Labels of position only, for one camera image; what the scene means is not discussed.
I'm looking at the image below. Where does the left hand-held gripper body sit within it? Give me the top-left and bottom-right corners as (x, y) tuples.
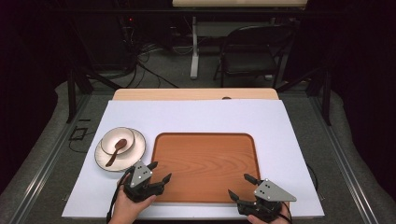
(122, 160), (166, 203)

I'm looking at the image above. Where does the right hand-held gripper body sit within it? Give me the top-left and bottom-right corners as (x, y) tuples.
(235, 178), (298, 224)

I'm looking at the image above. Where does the cream plate with dark rim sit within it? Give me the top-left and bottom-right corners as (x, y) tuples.
(93, 126), (147, 173)

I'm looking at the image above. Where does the brown wooden spoon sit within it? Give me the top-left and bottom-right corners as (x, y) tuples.
(105, 138), (128, 168)

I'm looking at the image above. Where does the brown wooden tray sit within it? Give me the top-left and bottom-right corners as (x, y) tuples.
(150, 132), (262, 205)

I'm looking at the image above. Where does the cream bowl with dark rim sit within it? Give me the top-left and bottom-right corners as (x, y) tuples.
(100, 126), (136, 156)

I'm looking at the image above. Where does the person's right hand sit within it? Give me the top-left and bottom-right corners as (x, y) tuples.
(247, 202), (292, 224)

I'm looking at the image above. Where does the person's left hand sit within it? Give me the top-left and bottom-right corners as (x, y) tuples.
(106, 186), (158, 224)

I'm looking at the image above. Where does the white board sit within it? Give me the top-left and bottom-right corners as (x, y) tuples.
(61, 99), (325, 219)

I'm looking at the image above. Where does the light wooden table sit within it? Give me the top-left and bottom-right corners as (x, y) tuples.
(111, 88), (280, 101)

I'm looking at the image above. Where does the black metal stand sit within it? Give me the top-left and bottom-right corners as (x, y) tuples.
(276, 66), (332, 126)
(65, 64), (122, 124)

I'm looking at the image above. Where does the white desk leg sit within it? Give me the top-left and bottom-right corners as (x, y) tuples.
(190, 16), (201, 80)

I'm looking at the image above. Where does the black folding chair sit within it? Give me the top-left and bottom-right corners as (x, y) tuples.
(213, 23), (295, 89)

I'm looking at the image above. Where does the light desk top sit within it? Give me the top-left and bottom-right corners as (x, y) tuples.
(172, 0), (308, 8)

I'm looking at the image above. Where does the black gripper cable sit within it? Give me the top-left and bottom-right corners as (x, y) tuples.
(106, 169), (135, 224)
(278, 201), (294, 224)

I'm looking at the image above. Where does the aluminium rail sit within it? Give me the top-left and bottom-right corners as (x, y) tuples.
(309, 92), (380, 224)
(8, 92), (92, 224)

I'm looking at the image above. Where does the bundle of floor cables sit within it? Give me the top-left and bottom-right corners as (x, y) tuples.
(122, 17), (180, 90)

